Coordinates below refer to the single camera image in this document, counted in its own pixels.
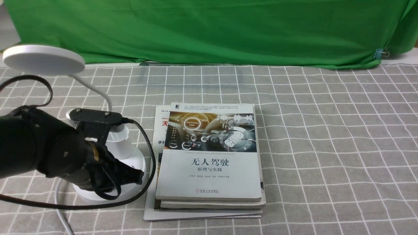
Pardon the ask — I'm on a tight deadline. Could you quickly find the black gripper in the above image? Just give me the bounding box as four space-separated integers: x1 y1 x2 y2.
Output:
72 143 145 200

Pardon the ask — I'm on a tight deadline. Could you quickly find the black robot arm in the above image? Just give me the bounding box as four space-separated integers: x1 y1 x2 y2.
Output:
0 106 145 200

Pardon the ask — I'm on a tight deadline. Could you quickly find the white desk lamp with sockets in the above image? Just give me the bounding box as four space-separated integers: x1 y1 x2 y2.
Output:
1 45 149 208

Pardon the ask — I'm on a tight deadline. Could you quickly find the thin magazine at bottom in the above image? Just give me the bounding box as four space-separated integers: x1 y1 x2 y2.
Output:
143 105 267 221

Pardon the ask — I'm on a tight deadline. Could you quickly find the self-driving textbook on top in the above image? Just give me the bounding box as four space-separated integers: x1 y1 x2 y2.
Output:
155 102 263 201

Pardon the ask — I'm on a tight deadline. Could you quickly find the grey checked tablecloth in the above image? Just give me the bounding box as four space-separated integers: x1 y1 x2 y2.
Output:
0 64 418 235

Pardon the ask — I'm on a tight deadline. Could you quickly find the green backdrop cloth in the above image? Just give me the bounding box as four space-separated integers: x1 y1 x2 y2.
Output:
4 0 417 69

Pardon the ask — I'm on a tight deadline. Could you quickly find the blue binder clip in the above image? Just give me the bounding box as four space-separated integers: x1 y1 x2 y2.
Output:
373 48 390 60

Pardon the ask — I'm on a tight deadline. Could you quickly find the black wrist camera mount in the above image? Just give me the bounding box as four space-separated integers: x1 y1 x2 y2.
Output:
69 108 123 145

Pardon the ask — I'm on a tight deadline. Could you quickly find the white lamp power cord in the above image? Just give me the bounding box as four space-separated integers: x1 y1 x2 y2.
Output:
54 179 75 235

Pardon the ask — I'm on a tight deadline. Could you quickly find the black camera cable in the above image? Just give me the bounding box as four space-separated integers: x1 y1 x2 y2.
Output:
0 75 156 210

